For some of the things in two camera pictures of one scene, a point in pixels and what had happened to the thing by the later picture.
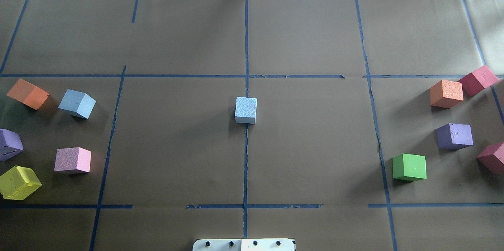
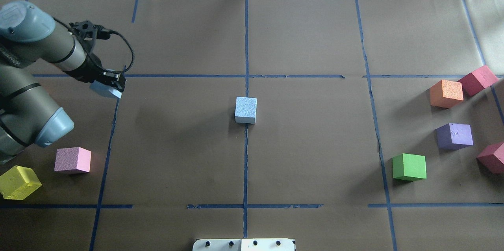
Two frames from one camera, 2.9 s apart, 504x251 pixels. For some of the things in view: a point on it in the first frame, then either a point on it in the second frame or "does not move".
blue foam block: [77, 104] → [102, 90]
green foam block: [409, 167] does not move
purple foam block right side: [454, 136] does not move
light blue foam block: [245, 109] does not move
